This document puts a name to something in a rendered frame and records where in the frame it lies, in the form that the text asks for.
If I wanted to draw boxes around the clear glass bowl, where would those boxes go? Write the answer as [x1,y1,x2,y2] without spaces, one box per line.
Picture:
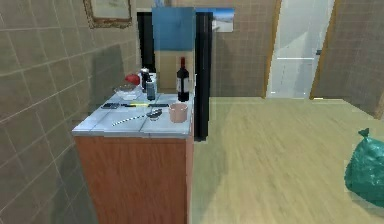
[113,83,138,101]

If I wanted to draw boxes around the yellow handled knife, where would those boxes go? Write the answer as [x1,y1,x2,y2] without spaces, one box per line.
[120,102,150,108]

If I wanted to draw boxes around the red apple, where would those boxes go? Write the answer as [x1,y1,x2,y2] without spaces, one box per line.
[124,73,141,86]

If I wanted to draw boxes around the black fridge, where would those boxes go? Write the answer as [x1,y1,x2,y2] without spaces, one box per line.
[136,11,214,143]

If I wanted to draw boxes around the blue landscape wall picture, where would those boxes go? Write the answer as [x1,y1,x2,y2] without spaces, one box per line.
[195,7,236,33]

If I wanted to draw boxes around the dark grey spray bottle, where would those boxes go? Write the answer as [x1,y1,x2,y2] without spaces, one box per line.
[146,76,157,102]

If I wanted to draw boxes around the black pepper grinder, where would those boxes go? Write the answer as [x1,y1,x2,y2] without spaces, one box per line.
[140,67,151,94]

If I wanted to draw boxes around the white room door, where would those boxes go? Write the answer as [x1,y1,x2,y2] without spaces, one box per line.
[266,0,336,99]

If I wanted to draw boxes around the black ladle with striped handle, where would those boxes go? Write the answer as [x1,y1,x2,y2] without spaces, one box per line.
[111,108,163,127]

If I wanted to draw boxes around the pink cup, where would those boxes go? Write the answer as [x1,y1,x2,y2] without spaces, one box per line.
[168,102,189,124]

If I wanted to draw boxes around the dark red wine bottle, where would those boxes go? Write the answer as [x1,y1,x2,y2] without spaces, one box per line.
[176,56,190,103]

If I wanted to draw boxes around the blue and tan panel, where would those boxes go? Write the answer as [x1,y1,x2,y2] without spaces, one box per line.
[151,6,197,94]

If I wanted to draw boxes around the gold framed wall picture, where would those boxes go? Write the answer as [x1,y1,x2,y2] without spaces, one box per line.
[82,0,133,30]

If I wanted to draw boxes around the green garbage bag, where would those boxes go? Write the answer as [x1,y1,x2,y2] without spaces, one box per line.
[343,127,384,208]

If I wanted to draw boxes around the orange wooden counter cabinet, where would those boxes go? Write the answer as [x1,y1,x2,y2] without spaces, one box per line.
[71,72,196,224]

